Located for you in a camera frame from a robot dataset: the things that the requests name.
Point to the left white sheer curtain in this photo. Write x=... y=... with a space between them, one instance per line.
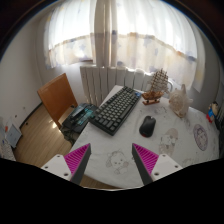
x=69 y=33

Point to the right white sheer curtain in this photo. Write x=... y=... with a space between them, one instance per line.
x=152 y=35

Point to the white shell ornament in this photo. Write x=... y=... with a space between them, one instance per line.
x=179 y=102

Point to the white sheer curtain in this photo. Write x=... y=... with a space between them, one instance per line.
x=152 y=35
x=69 y=33

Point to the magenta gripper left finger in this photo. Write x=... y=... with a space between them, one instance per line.
x=70 y=167

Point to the white cartoon print tablecloth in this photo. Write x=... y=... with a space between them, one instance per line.
x=188 y=140

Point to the white radiator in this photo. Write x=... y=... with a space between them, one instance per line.
x=99 y=81

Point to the red blue toy figure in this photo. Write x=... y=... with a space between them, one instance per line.
x=212 y=111

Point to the black bag on chair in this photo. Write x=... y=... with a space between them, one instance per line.
x=76 y=121

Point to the wooden model sailing ship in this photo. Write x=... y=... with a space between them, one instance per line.
x=158 y=88

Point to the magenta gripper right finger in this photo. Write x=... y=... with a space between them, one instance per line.
x=152 y=166

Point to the black mechanical keyboard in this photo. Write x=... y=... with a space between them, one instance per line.
x=111 y=115

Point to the white box on floor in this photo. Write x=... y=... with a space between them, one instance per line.
x=12 y=133

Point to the black computer mouse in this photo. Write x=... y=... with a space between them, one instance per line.
x=147 y=127

